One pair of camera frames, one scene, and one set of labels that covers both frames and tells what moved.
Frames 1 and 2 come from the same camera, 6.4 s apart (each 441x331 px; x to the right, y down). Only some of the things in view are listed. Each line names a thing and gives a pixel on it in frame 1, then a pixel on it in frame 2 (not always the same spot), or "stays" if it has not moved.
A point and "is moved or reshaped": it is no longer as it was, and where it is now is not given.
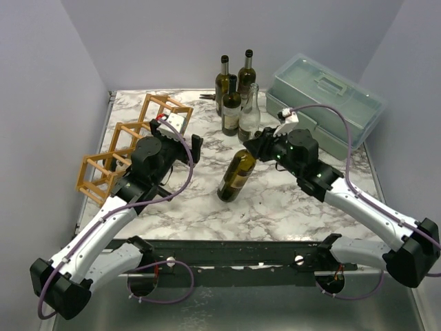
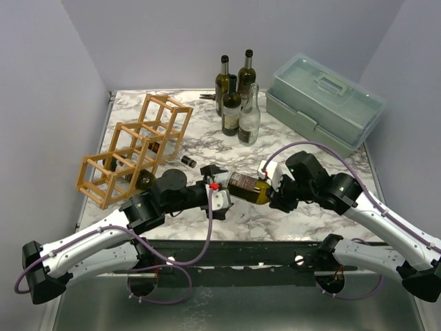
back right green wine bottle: (246, 76) stays
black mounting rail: (231, 263) stays
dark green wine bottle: (231, 109) stays
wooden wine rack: (99, 172) stays
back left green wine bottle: (222, 83) stays
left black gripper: (183, 155) -> (209, 174)
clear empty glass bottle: (249, 116) stays
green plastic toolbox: (298, 81) stays
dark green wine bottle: (236, 176) -> (244, 188)
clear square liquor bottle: (122, 167) is moved or reshaped
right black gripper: (265, 142) -> (280, 196)
